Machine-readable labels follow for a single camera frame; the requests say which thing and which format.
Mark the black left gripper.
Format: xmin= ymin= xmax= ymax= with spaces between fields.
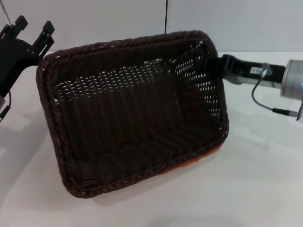
xmin=0 ymin=15 xmax=55 ymax=96

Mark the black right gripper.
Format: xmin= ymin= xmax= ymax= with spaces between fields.
xmin=209 ymin=54 xmax=286 ymax=89

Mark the dark brown woven basket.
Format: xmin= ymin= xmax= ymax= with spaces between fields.
xmin=35 ymin=30 xmax=230 ymax=199

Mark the orange woven basket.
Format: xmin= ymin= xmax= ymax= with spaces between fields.
xmin=160 ymin=143 xmax=223 ymax=175

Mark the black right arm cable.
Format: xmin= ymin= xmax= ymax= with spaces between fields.
xmin=251 ymin=63 xmax=303 ymax=122

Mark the grey left arm cable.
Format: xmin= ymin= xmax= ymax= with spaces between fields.
xmin=0 ymin=91 xmax=12 ymax=119

